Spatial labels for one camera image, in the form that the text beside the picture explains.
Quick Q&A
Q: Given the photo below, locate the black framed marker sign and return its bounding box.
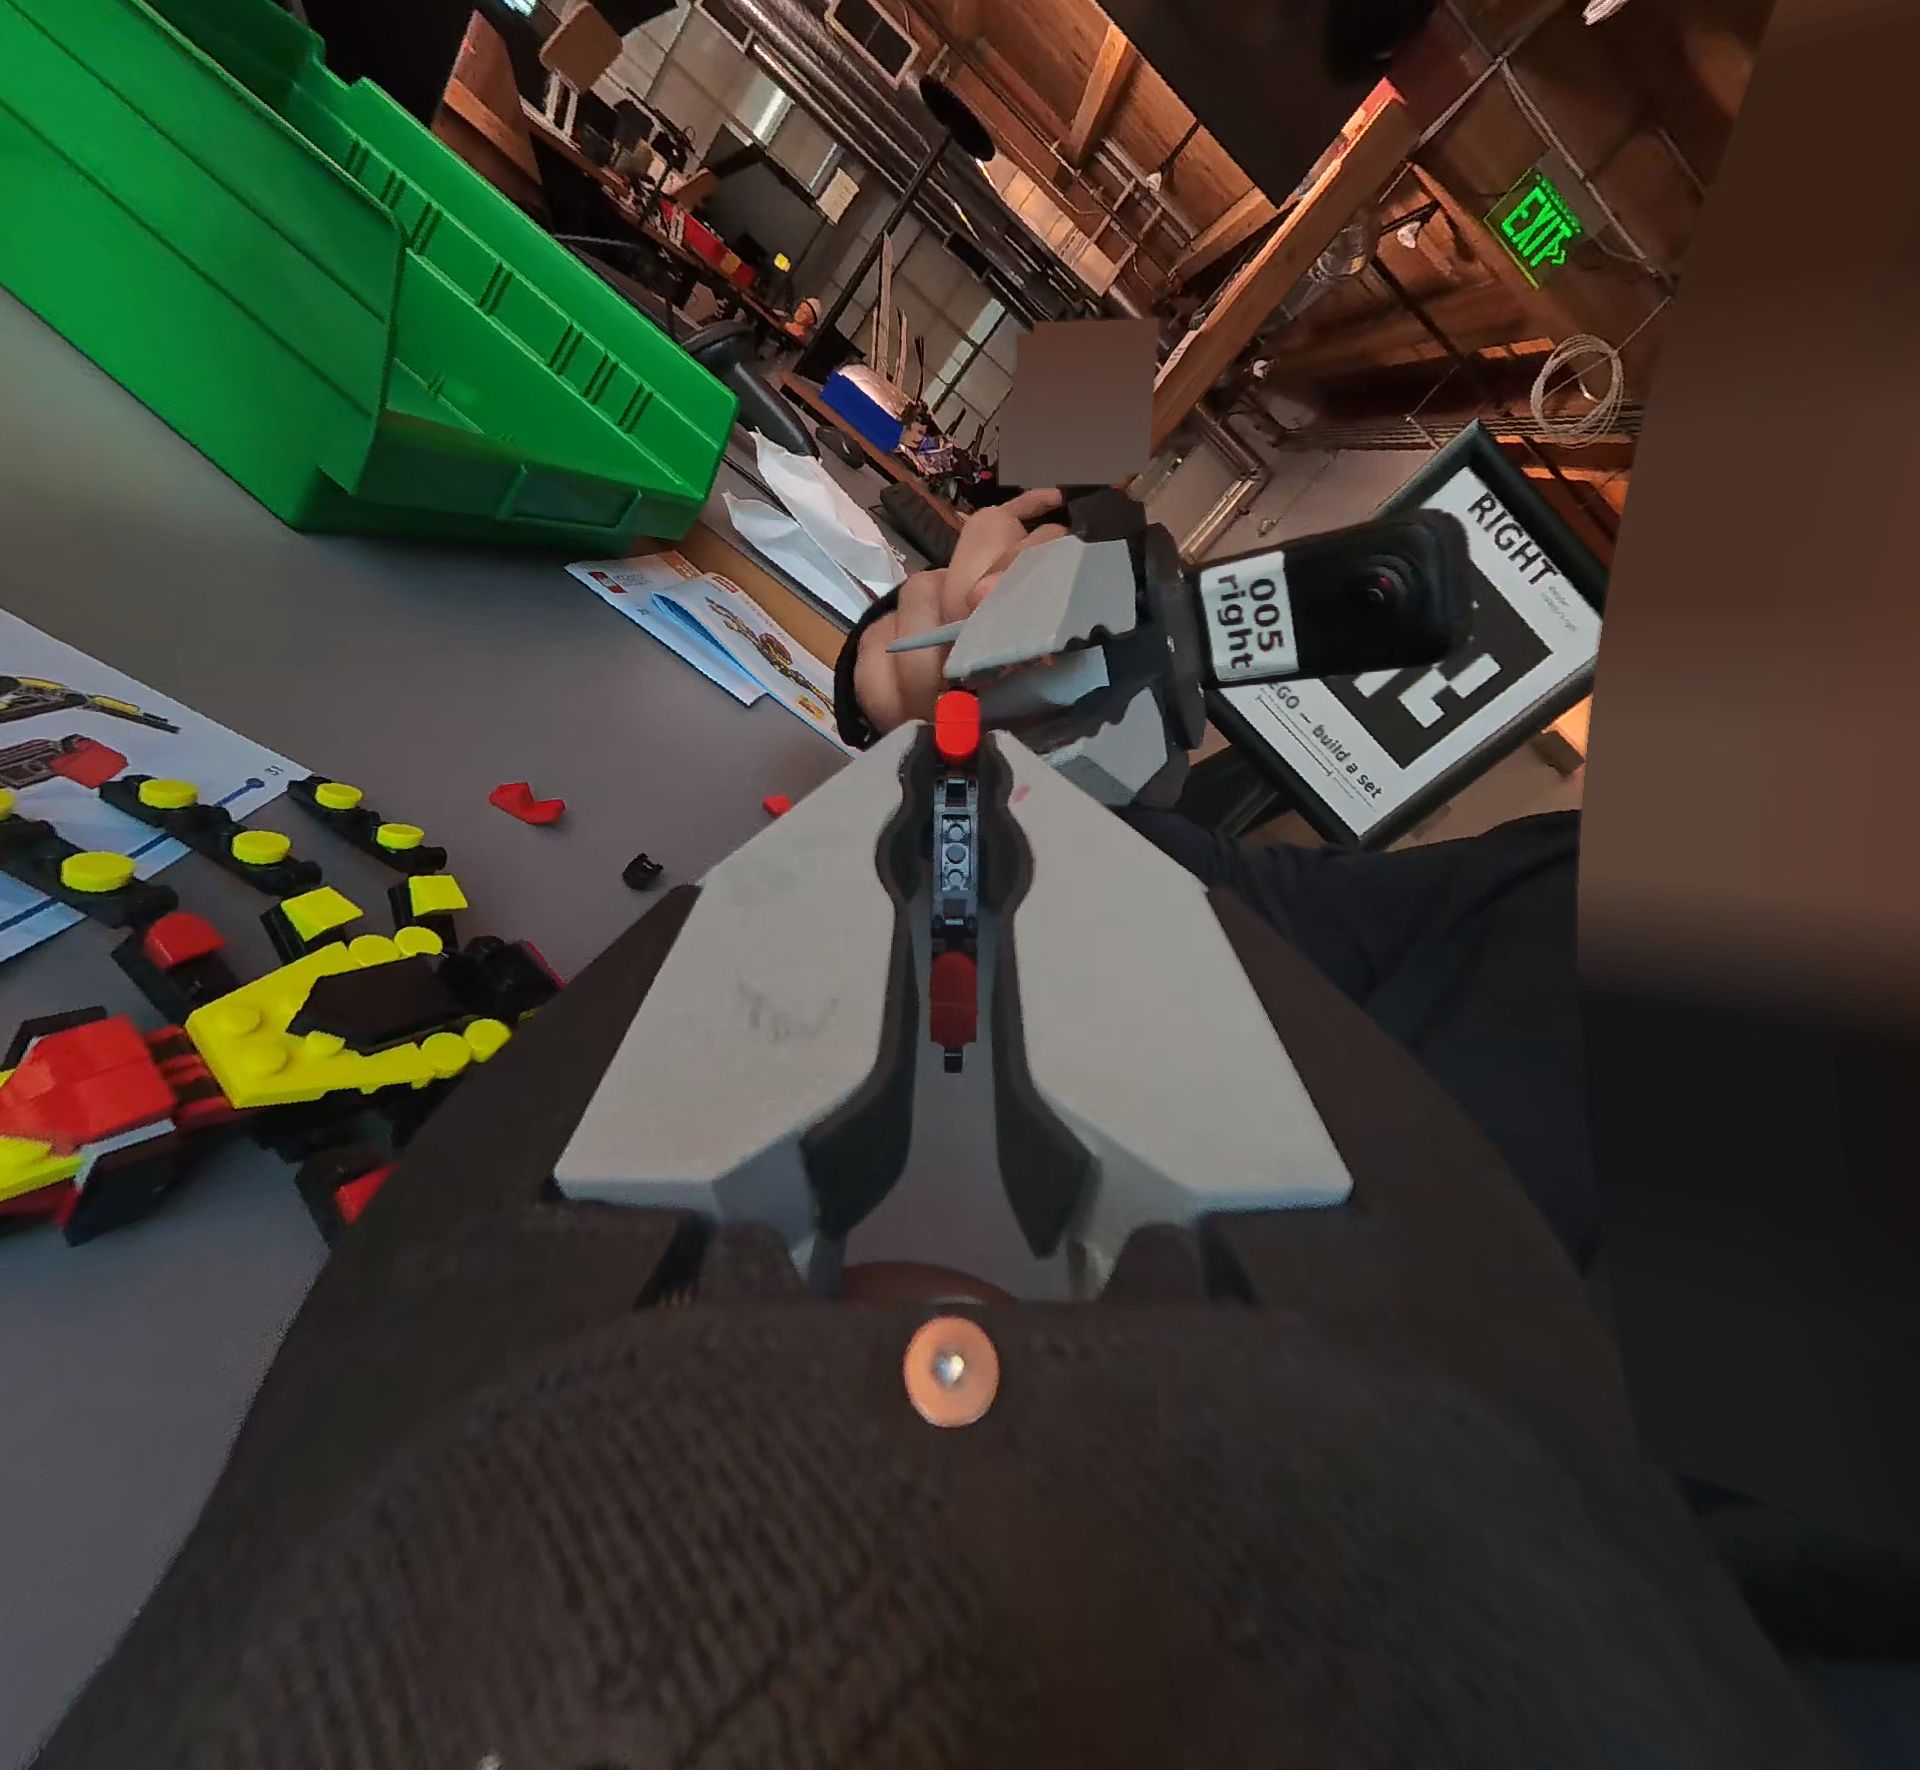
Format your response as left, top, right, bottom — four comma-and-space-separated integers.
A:
1199, 418, 1605, 847

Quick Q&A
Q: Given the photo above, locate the blue cooler box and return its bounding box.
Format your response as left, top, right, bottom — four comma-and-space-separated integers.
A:
816, 362, 908, 449

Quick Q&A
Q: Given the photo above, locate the person's right hand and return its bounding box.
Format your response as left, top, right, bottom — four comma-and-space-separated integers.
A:
831, 489, 1078, 742

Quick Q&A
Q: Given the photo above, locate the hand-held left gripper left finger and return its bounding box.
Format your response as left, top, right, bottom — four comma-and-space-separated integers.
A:
552, 724, 931, 1278

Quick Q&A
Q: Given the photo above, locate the large spider instruction booklet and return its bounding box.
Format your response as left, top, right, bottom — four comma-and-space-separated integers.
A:
0, 607, 313, 969

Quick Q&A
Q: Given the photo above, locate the black yellow brick spider model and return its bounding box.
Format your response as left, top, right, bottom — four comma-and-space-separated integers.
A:
0, 767, 574, 1254

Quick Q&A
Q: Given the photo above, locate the black red brick leg segment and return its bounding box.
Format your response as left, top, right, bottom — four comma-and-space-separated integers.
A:
917, 691, 993, 1074

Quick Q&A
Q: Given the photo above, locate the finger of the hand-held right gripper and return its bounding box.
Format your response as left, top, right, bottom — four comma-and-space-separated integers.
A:
980, 642, 1127, 734
939, 540, 1141, 680

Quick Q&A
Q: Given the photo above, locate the green exit sign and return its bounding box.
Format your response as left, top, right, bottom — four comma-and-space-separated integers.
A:
1483, 166, 1590, 294

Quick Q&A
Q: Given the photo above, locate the small folded instruction booklet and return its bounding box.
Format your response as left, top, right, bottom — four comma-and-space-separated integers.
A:
565, 551, 857, 757

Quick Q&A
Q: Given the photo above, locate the black padded office chair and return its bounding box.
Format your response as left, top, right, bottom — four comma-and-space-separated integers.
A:
678, 320, 825, 464

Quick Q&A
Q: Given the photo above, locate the person's right forearm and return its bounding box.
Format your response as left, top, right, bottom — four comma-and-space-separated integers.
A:
1117, 804, 1590, 1097

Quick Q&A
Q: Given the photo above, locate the white crumpled paper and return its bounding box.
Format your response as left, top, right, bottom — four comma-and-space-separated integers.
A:
717, 429, 911, 627

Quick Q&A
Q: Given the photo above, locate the person's dark clothing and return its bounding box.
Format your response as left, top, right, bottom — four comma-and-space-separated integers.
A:
1229, 992, 1591, 1277

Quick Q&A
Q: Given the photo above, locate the green storage bin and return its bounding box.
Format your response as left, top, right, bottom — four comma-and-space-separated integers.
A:
0, 0, 739, 547

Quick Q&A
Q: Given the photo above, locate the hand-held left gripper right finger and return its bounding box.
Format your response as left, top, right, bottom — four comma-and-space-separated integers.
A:
976, 724, 1354, 1297

